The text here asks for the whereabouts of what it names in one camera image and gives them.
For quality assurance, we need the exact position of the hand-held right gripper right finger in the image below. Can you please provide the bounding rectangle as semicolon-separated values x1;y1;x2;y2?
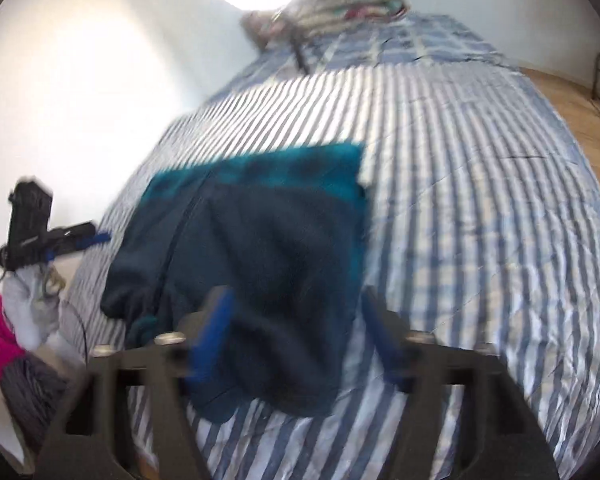
361;287;559;480

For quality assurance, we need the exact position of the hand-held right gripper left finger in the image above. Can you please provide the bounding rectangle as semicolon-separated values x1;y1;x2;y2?
37;286;237;480

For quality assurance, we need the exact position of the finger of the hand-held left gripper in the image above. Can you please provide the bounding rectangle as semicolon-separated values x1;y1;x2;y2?
46;222;112;257

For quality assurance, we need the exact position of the teal plaid fleece jacket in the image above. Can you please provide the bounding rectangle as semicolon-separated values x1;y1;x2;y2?
100;142;368;423

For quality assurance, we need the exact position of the person's left hand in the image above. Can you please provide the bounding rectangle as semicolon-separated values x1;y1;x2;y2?
2;266;84;364

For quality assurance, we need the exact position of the blue striped blanket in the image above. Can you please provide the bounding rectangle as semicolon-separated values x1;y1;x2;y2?
60;57;600;480

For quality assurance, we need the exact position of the grey ribbed cloth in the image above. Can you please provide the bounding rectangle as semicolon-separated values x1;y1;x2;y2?
0;352;73;456

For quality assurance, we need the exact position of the black tripod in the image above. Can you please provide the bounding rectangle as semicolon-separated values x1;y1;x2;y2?
275;7;311;73

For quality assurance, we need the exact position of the blue checked bed sheet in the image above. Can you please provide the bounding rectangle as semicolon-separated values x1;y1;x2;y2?
250;12;518;73

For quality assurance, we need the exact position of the floral folded quilt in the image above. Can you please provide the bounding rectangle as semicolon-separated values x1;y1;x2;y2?
240;2;411;51

